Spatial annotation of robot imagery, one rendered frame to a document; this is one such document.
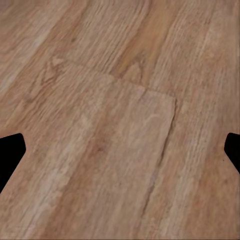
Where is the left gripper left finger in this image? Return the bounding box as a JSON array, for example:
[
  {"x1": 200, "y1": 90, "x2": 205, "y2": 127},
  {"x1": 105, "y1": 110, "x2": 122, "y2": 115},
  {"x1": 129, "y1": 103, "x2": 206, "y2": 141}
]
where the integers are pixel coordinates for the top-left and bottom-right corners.
[{"x1": 0, "y1": 133, "x2": 26, "y2": 193}]

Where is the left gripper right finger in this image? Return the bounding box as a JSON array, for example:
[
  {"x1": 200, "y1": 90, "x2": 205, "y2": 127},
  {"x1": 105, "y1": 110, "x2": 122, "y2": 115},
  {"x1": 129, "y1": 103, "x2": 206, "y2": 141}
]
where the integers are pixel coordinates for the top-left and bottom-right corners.
[{"x1": 224, "y1": 133, "x2": 240, "y2": 173}]

